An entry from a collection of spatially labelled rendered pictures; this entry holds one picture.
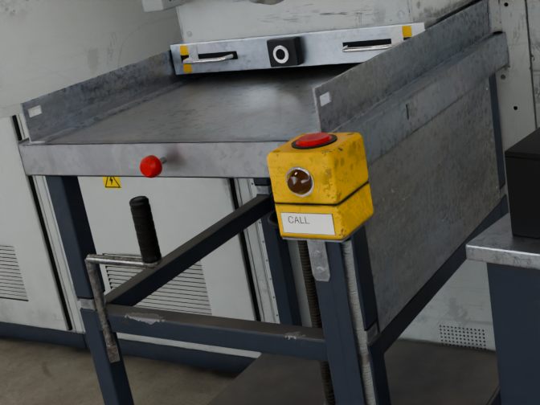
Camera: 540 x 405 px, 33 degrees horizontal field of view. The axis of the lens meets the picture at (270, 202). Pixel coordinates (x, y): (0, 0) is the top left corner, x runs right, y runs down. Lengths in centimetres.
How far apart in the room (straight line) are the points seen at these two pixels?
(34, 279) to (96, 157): 136
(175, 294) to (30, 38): 84
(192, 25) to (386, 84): 54
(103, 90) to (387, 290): 65
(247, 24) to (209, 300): 89
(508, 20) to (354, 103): 58
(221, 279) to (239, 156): 105
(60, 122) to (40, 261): 118
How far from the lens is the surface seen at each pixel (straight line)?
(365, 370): 108
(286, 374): 203
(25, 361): 283
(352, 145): 97
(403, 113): 135
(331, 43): 162
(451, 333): 207
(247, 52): 171
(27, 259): 277
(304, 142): 96
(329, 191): 94
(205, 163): 132
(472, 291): 199
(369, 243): 130
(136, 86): 174
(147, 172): 133
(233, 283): 228
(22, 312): 290
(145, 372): 256
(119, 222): 244
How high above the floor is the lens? 114
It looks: 18 degrees down
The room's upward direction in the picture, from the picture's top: 10 degrees counter-clockwise
